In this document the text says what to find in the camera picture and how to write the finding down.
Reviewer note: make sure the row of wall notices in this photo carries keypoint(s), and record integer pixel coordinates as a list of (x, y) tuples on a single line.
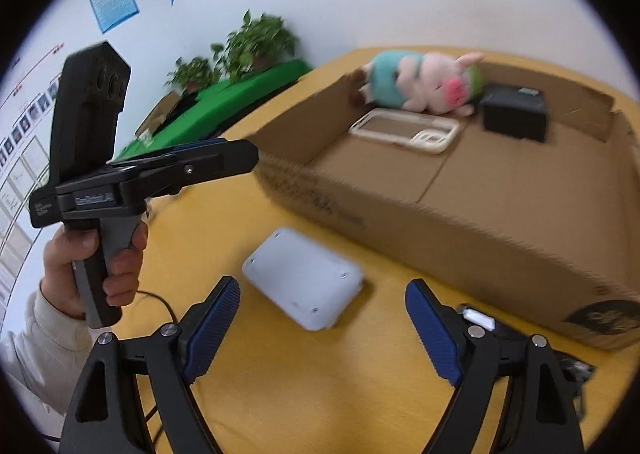
[(20, 134)]

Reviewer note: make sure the green tablecloth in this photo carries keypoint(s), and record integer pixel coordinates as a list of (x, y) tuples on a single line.
[(225, 99)]

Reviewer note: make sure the large potted plant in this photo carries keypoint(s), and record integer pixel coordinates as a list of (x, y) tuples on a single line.
[(255, 41)]

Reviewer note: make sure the wooden desktop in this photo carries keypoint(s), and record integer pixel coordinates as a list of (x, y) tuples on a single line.
[(350, 384)]

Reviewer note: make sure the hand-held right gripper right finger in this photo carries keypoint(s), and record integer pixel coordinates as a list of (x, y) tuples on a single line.
[(432, 329)]

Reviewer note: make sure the black box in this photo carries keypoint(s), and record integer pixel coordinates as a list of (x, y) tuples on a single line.
[(515, 116)]

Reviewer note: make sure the small white object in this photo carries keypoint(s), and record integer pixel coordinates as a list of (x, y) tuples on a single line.
[(477, 318)]

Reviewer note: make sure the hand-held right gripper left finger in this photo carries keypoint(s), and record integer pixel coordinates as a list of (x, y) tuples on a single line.
[(212, 329)]

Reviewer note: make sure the dark object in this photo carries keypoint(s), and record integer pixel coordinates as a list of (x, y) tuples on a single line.
[(575, 371)]

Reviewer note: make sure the white phone case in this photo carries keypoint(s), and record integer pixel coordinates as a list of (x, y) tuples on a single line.
[(380, 138)]

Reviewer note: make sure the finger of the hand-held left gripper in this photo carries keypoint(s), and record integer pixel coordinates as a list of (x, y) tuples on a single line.
[(210, 161), (197, 144)]

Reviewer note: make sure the person's left hand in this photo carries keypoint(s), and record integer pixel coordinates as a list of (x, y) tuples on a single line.
[(60, 259)]

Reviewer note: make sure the small potted plant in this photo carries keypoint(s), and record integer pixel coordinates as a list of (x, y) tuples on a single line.
[(192, 74)]

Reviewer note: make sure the pig plush toy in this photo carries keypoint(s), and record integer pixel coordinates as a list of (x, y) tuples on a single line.
[(425, 84)]

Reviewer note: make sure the small open cardboard box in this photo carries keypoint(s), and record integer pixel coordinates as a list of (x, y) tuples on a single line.
[(160, 111)]

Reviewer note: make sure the brown cardboard box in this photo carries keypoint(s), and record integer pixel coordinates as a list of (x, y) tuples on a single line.
[(500, 194)]

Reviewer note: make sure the blue wall poster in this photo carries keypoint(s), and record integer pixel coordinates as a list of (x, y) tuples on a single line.
[(114, 3)]

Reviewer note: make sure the white rectangular device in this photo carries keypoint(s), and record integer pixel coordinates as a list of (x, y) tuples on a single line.
[(305, 279)]

